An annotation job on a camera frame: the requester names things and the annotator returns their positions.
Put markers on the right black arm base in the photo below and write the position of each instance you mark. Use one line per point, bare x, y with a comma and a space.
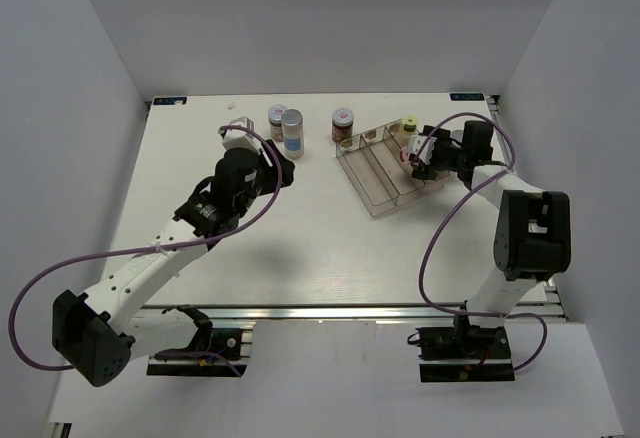
447, 355

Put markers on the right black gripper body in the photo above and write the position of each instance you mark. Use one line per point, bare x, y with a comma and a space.
447, 157

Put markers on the left red label spice jar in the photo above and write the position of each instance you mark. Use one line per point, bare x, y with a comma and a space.
274, 116

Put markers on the left silver lid pearl jar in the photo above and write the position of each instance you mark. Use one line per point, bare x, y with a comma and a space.
292, 131

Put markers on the right red label spice jar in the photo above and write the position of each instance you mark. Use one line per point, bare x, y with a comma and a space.
342, 124

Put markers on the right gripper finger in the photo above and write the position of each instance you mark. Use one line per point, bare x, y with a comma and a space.
418, 172
431, 173

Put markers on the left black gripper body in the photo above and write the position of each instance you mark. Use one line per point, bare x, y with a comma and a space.
263, 184

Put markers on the clear acrylic organizer tray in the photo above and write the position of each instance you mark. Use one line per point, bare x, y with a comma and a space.
372, 164

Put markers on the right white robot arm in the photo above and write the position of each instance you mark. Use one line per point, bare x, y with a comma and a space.
532, 240

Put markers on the left blue corner sticker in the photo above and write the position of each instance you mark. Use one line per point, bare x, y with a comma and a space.
169, 101

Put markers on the right blue corner sticker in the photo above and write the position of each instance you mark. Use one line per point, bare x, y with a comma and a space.
464, 97

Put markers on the aluminium front frame rail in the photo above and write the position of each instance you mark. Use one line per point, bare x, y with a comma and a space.
553, 312

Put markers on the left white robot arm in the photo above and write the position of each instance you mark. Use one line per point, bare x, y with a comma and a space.
99, 331

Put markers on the yellow cap spice bottle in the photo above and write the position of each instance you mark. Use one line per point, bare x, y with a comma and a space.
408, 127

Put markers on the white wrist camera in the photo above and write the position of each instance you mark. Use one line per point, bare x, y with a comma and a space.
420, 149
237, 137

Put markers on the red label spice jar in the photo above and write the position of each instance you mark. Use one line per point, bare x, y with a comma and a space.
274, 116
342, 124

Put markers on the silver lid pearl jar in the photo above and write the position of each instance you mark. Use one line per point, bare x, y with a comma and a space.
457, 136
292, 131

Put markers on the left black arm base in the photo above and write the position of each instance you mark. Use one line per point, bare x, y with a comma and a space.
214, 350

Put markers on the right silver lid pearl jar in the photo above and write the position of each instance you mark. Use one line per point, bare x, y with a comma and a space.
457, 136

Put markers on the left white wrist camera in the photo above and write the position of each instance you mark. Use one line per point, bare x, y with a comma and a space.
237, 137

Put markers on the pink cap spice bottle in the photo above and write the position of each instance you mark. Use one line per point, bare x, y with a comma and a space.
407, 157

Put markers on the blue corner sticker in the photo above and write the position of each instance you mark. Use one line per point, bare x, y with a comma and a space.
169, 101
464, 97

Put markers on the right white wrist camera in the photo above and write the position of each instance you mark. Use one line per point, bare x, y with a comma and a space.
420, 149

